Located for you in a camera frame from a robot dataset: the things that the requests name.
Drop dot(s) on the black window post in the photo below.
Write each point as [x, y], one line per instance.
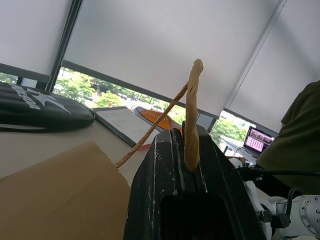
[65, 45]

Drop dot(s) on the black racket bag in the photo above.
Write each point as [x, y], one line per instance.
[37, 112]

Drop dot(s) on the person in olive shirt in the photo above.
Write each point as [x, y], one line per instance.
[297, 140]

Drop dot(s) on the orange canvas sneaker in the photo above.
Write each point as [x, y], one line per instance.
[156, 118]

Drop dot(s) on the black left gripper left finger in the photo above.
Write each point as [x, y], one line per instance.
[150, 190]

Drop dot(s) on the open laptop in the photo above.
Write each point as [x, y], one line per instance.
[258, 141]

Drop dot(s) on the black clipboard with white paper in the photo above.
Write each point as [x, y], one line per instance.
[125, 123]

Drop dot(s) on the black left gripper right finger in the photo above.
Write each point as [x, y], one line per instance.
[220, 175]

